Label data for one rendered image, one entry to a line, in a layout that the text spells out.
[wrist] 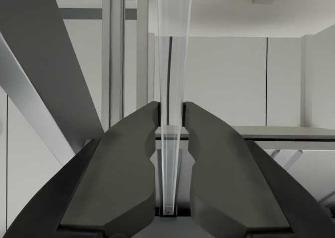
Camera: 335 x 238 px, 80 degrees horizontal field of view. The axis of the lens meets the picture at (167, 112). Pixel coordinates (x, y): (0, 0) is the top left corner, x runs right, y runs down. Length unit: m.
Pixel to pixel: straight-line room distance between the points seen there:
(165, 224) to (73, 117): 0.21
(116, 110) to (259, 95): 1.74
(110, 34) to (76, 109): 0.30
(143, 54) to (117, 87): 0.18
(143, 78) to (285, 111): 1.75
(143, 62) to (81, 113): 0.40
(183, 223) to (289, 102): 1.95
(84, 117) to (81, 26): 1.99
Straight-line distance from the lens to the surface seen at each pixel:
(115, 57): 0.44
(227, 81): 1.97
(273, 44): 2.20
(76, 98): 0.19
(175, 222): 0.32
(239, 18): 0.80
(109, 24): 0.47
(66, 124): 0.17
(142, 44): 0.59
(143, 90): 0.56
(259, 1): 0.61
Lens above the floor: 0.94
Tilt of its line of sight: level
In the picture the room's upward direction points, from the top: 179 degrees counter-clockwise
